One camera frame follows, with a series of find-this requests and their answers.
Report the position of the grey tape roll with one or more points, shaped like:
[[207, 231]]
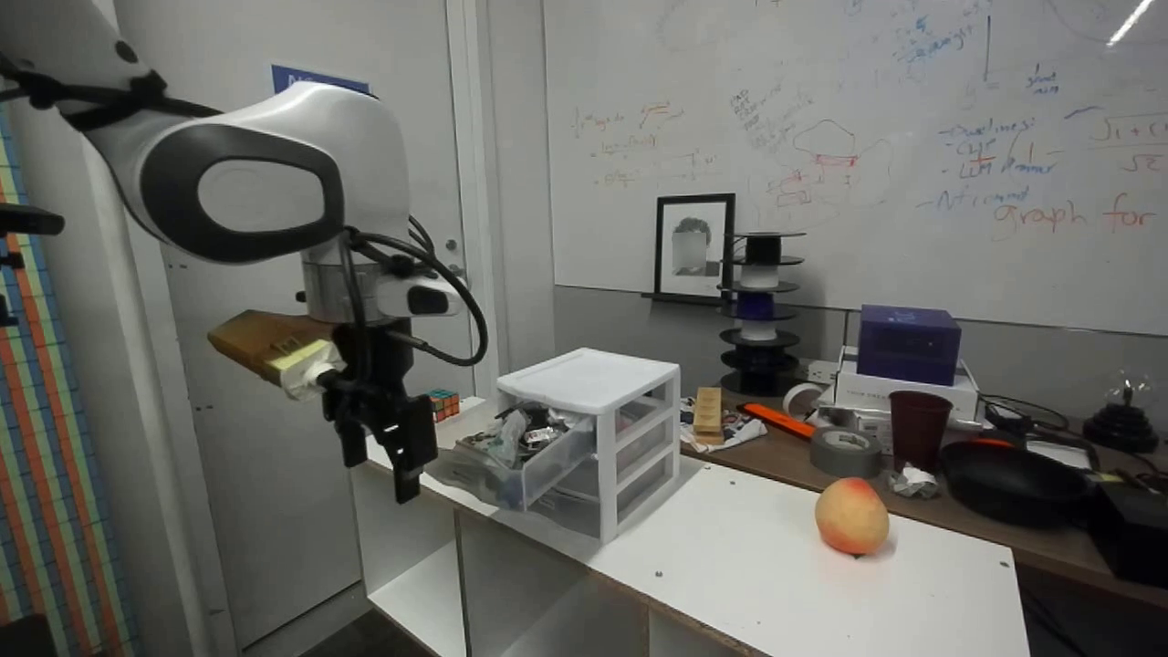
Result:
[[846, 455]]

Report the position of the orange peach fruit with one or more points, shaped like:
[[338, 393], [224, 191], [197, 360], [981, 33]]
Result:
[[852, 515]]

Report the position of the black box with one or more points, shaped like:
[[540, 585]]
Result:
[[1131, 534]]

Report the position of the black round desk gadget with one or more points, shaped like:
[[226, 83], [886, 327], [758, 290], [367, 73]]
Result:
[[1121, 426]]

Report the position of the black frying pan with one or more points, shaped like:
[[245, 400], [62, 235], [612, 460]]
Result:
[[1016, 485]]

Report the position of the large white whiteboard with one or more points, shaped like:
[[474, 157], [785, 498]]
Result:
[[912, 257]]

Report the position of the brown wooden desk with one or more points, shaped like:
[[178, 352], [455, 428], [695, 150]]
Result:
[[1060, 550]]

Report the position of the black framed portrait picture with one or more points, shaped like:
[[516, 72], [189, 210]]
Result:
[[695, 246]]

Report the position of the stack of black spools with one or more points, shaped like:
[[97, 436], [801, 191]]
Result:
[[762, 339]]

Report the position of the dark red cup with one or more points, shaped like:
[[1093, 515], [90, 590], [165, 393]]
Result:
[[921, 428]]

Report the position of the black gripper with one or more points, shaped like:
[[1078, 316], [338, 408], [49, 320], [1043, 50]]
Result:
[[369, 367]]

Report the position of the blue door sign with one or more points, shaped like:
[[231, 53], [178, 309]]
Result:
[[320, 83]]

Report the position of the purple box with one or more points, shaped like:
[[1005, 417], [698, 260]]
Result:
[[910, 344]]

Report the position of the black mount bar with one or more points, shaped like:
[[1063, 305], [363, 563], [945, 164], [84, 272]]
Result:
[[30, 221]]

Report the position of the orange utility knife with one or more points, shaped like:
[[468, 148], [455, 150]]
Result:
[[779, 421]]

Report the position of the white shelf cabinet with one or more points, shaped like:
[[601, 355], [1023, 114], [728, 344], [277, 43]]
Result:
[[788, 585]]

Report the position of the Rubik's cube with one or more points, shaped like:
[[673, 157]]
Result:
[[447, 408]]

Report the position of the white flat box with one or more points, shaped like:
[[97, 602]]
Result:
[[866, 394]]

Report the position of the clear drawer full of clutter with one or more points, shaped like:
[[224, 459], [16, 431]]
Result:
[[524, 474]]

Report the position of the tan wrist camera box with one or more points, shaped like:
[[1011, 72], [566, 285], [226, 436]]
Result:
[[276, 344]]

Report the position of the colourful striped panel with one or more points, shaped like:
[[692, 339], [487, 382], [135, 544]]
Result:
[[49, 485]]

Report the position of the white door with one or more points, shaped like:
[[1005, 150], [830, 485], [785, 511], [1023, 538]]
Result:
[[268, 534]]

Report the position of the crumpled silver foil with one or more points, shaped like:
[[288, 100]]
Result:
[[912, 484]]

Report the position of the tan wooden block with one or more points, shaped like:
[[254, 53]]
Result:
[[708, 412]]

